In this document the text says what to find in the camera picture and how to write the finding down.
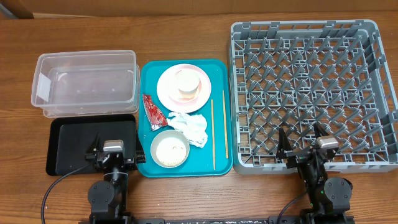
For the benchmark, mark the left wooden chopstick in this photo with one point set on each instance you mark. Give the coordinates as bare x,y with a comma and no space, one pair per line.
213,134

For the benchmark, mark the red snack wrapper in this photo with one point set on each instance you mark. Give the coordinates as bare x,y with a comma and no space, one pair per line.
155,116

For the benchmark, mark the small pink plate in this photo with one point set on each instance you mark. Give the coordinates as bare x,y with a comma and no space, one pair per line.
174,93

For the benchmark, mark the white napkin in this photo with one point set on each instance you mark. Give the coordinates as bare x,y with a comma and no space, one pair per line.
193,127

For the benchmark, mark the right wooden chopstick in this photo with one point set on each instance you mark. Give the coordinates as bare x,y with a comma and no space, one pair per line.
225,126

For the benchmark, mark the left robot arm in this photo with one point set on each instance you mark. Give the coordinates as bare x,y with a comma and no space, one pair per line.
108,197

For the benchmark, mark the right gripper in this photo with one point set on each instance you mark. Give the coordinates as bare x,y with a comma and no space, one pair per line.
296,155

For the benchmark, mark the white rice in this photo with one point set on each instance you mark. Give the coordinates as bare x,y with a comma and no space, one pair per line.
171,152

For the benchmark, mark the clear plastic bin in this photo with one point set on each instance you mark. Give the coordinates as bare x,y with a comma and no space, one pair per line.
86,83

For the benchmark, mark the grey bowl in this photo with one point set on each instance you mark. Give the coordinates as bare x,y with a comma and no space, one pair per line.
168,134

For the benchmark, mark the large pink plate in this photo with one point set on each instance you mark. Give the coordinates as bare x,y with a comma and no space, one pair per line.
163,93

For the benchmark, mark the black plastic tray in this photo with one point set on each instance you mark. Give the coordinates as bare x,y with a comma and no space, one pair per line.
71,137

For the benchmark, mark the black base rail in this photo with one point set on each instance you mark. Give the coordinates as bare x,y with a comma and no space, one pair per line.
269,220

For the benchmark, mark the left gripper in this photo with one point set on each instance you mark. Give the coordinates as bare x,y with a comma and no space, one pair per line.
140,157

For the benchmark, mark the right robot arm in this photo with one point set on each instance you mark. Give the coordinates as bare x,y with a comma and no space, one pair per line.
329,197

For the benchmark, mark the teal serving tray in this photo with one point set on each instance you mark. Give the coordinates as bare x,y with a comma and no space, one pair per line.
199,161

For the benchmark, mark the white cup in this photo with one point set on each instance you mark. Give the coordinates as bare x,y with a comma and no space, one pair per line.
187,82

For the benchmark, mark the wooden chopstick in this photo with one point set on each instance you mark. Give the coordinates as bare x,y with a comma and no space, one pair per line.
225,126
213,134

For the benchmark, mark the grey dish rack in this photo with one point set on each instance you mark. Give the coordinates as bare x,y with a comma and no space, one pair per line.
292,74

